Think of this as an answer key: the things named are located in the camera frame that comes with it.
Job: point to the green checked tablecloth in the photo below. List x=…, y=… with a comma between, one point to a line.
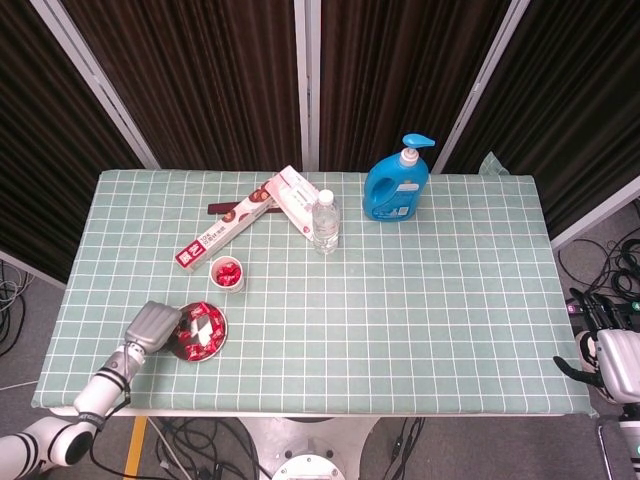
x=375, y=310

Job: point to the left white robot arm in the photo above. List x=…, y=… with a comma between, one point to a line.
x=100, y=390

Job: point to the pink wet wipes pack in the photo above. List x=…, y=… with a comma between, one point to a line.
x=296, y=200

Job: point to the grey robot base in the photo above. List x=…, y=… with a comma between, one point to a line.
x=307, y=445

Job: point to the round steel plate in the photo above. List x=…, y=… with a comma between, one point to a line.
x=226, y=332

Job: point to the heap of red candies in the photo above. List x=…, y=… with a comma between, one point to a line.
x=207, y=330

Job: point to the black power strip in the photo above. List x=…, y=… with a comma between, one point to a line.
x=571, y=307

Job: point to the blue pump detergent bottle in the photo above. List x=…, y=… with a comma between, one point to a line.
x=397, y=195

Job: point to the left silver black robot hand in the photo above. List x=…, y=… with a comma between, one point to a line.
x=152, y=327

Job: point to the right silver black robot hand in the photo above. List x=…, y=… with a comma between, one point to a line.
x=622, y=365

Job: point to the white paper cup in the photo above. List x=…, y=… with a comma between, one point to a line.
x=227, y=290

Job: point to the long white red baking-paper box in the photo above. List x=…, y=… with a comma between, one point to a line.
x=220, y=235

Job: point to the dark fabric partition screen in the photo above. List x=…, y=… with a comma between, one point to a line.
x=200, y=75
x=390, y=75
x=40, y=150
x=575, y=100

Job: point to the yellow floor tape strip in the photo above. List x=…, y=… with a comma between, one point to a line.
x=135, y=450

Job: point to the clear plastic water bottle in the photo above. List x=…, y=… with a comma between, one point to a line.
x=326, y=225

